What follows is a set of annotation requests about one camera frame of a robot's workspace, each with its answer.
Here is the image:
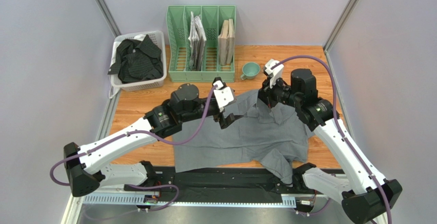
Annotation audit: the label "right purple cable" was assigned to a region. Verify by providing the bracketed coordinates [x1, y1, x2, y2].
[269, 55, 393, 224]

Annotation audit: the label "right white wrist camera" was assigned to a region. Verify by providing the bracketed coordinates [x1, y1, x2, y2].
[263, 59, 284, 89]

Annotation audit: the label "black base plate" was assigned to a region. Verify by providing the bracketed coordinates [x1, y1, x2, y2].
[141, 165, 317, 203]

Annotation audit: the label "grey magazines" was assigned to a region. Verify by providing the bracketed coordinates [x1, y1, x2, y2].
[188, 12, 207, 71]

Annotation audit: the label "green file organizer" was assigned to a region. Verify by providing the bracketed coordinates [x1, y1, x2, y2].
[166, 5, 236, 83]

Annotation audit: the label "white laundry basket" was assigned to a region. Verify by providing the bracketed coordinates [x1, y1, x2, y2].
[108, 31, 167, 93]

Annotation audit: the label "grey long sleeve shirt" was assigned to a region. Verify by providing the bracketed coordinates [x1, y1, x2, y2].
[174, 90, 314, 185]

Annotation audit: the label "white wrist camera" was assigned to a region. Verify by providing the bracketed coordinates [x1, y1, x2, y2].
[263, 59, 284, 89]
[212, 77, 236, 112]

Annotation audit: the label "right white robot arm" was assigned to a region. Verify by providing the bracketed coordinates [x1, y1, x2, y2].
[259, 68, 402, 223]

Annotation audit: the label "black striped shirt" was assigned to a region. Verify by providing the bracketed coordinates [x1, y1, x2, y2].
[108, 34, 164, 84]

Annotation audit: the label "brown books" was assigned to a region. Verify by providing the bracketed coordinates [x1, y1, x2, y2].
[217, 18, 235, 66]

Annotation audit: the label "teal cup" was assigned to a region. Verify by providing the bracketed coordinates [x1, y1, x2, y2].
[240, 62, 261, 80]

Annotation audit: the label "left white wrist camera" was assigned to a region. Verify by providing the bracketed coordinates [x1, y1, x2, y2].
[212, 77, 236, 112]

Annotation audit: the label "aluminium frame rail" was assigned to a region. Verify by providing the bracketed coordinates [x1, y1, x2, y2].
[70, 169, 381, 208]

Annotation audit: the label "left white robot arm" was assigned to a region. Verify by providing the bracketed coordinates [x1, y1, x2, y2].
[62, 78, 240, 197]

